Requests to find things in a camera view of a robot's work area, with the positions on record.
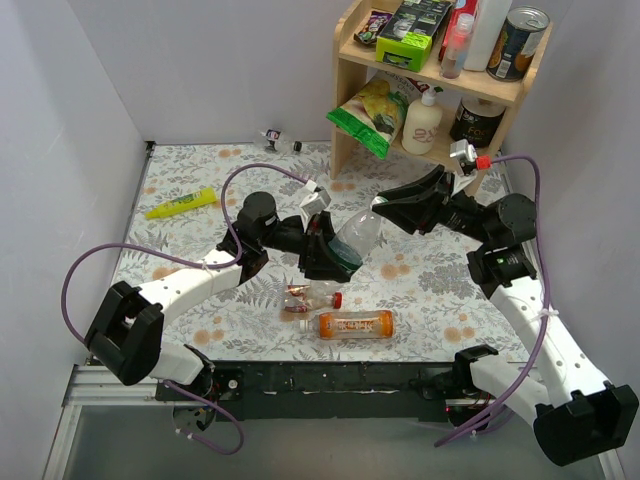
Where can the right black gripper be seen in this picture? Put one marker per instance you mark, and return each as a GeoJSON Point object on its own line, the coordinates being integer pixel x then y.
{"type": "Point", "coordinates": [439, 204]}

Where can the green chips bag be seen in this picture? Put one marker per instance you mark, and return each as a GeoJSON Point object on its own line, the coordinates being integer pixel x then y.
{"type": "Point", "coordinates": [373, 120]}

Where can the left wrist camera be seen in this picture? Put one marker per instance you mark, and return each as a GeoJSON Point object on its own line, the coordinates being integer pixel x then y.
{"type": "Point", "coordinates": [317, 200]}

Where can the small black-cap clear bottle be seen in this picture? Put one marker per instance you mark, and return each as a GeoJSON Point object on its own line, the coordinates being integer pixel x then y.
{"type": "Point", "coordinates": [276, 141]}

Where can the red-cap clear bottle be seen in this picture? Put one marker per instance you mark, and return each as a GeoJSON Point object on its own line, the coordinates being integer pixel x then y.
{"type": "Point", "coordinates": [316, 295]}

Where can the cassava chips bag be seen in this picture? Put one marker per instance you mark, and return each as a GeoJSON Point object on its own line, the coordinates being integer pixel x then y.
{"type": "Point", "coordinates": [386, 83]}

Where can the white pump lotion bottle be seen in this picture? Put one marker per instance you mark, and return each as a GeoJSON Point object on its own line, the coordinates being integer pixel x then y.
{"type": "Point", "coordinates": [422, 122]}

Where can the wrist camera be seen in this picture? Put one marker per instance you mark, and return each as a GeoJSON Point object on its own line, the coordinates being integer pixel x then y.
{"type": "Point", "coordinates": [317, 200]}
{"type": "Point", "coordinates": [465, 156]}

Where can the white tall bottle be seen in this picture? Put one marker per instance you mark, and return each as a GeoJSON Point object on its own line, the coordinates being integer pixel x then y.
{"type": "Point", "coordinates": [489, 20]}

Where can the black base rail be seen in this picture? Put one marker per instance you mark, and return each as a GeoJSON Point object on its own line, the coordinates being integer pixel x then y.
{"type": "Point", "coordinates": [265, 390]}

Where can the red white carton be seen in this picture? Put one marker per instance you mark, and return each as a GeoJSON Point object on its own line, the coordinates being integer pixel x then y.
{"type": "Point", "coordinates": [460, 7]}

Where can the clear green-label water bottle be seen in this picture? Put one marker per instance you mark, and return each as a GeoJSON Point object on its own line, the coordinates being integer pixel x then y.
{"type": "Point", "coordinates": [362, 230]}

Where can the yellow green tube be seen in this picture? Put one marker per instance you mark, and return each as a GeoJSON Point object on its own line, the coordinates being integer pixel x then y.
{"type": "Point", "coordinates": [183, 204]}

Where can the dark snack packet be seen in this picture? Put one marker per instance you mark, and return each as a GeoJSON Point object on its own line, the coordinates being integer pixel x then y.
{"type": "Point", "coordinates": [368, 34]}

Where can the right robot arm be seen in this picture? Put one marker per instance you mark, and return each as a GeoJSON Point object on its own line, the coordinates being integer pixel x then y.
{"type": "Point", "coordinates": [574, 410]}

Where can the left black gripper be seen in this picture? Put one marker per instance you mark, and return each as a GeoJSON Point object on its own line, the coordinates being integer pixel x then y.
{"type": "Point", "coordinates": [310, 245]}

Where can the black canister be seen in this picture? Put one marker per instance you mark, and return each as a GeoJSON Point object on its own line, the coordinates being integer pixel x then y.
{"type": "Point", "coordinates": [476, 120]}

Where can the green black box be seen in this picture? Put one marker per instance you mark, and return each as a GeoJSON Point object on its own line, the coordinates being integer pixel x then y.
{"type": "Point", "coordinates": [407, 39]}

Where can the pink spray bottle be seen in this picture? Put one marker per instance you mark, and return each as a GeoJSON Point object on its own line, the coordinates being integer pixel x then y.
{"type": "Point", "coordinates": [457, 47]}

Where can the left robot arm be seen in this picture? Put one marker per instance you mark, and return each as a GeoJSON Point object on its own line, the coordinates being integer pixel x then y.
{"type": "Point", "coordinates": [126, 334]}

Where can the orange drink bottle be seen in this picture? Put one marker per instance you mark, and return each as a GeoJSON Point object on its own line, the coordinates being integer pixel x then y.
{"type": "Point", "coordinates": [338, 325]}

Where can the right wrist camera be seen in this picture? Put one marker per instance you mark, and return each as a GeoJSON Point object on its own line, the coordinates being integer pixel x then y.
{"type": "Point", "coordinates": [465, 156]}

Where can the floral table mat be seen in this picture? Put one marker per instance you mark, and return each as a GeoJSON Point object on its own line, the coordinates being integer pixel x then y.
{"type": "Point", "coordinates": [286, 210]}

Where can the tin food can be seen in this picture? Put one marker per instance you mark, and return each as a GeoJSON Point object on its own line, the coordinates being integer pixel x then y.
{"type": "Point", "coordinates": [517, 43]}

